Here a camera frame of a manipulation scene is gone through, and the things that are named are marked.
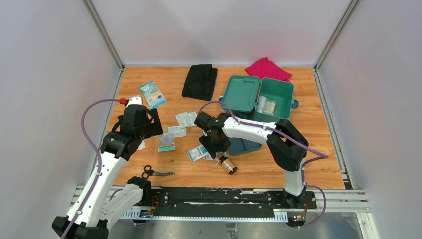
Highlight clear bag teal strip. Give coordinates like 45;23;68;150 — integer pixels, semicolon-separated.
158;132;176;152

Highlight brown bottle orange cap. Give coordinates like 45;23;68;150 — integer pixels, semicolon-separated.
219;155;238;175

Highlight white bottle green label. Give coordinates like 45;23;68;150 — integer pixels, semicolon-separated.
255;96;267;113

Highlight gauze pack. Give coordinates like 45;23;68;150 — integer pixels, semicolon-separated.
263;100;276;115

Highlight teal medicine box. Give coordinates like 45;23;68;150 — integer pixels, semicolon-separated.
221;75;299;122

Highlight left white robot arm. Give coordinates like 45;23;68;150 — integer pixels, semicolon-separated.
52;96;163;239

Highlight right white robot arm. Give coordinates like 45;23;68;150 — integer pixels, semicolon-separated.
194;112;309;208

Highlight teal white sachet right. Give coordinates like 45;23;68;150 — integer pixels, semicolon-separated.
204;153;220;161

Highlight teal white sachet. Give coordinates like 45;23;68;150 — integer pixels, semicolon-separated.
187;145;209;162
204;153;220;161

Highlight white gauze pad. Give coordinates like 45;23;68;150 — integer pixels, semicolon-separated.
137;141;146;151

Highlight bandage strips pack lower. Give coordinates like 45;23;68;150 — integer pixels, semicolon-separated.
167;126;186;138

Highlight dark teal divided tray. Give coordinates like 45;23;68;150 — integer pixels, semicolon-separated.
228;111;262;156

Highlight teal white sachet left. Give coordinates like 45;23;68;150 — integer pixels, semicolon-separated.
187;145;209;162

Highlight light blue mask packet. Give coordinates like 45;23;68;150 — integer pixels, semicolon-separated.
138;81;167;109

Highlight black folded cloth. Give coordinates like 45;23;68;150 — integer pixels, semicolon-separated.
182;64;218;101

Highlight pink folded cloth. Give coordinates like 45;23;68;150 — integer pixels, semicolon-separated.
245;57;292;82

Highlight black handled scissors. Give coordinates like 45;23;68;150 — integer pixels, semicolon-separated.
141;165;175;179

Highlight black metal base rail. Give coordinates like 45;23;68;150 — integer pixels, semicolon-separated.
67;184;372;228

